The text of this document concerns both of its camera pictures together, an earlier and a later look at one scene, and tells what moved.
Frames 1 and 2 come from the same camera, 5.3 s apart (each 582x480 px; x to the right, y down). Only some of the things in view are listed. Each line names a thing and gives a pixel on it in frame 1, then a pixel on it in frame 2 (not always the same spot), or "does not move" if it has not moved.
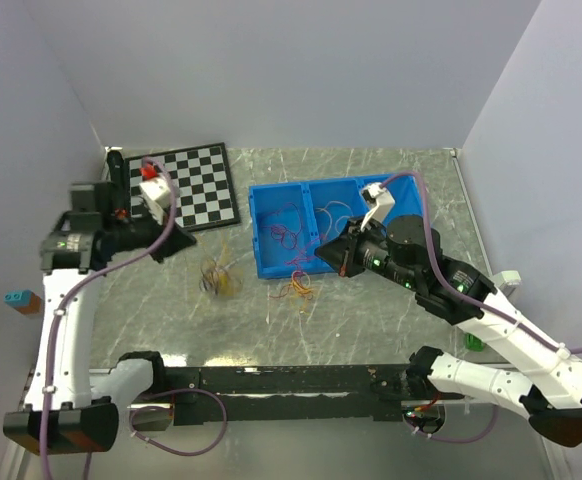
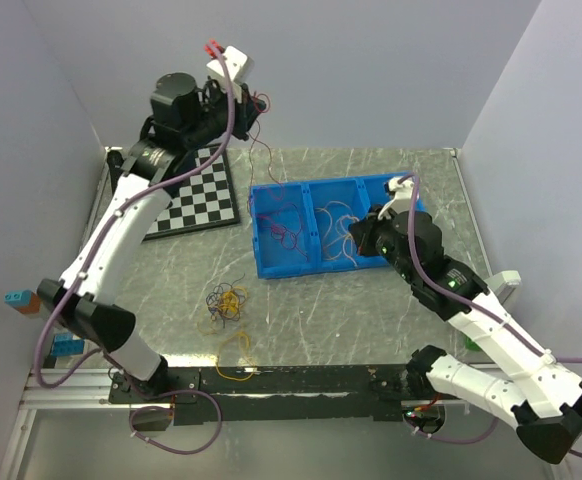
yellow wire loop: [298, 289] → [233, 359]
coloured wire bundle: [220, 279] → [225, 300]
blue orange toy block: [26, 302] does not move
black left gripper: [178, 241] → [247, 109]
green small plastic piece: [473, 342] does not move
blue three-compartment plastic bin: [291, 220] does not move
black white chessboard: [205, 196] does not move
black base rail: [289, 395] does not move
